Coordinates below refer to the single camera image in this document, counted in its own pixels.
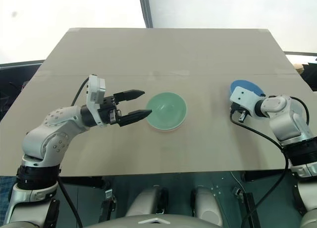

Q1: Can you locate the silver robot chest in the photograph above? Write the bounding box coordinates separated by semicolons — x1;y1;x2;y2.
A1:
81;208;248;228

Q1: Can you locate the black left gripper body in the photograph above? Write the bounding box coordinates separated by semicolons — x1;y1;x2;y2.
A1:
98;94;123;126

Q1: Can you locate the dark window frame post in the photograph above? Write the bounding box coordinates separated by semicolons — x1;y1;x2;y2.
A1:
138;0;156;29

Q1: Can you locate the brown cardboard box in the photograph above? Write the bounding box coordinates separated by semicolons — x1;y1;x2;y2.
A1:
292;61;305;74

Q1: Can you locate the green bowl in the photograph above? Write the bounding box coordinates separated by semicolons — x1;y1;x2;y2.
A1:
145;91;188;131

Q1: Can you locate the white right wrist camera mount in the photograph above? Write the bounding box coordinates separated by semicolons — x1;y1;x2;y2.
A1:
229;86;263;114

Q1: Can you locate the black background furniture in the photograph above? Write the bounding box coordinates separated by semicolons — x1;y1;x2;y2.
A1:
301;62;317;93

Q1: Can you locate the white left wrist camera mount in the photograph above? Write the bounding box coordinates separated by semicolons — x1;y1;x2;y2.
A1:
85;74;107;127

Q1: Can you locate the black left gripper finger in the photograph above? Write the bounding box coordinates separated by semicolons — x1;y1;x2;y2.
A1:
113;89;146;105
118;109;153;128

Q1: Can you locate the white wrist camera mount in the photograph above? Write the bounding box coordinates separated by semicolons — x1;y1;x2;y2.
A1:
85;74;107;127
229;86;263;114

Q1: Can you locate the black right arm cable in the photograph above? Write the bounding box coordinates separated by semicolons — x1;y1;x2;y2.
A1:
229;96;310;228

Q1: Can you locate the grey rounded robot leg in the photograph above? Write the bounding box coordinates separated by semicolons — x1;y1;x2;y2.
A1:
125;185;169;218
190;185;233;220

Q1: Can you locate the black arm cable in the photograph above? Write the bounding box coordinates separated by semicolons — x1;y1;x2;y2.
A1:
229;96;310;228
56;76;90;228

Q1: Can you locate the blue plate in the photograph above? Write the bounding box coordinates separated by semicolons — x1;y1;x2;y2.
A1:
229;79;266;98

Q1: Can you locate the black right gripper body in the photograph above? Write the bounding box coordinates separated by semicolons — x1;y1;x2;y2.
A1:
230;103;250;122

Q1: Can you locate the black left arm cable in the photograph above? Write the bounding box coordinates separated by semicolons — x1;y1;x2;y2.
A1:
56;76;90;228

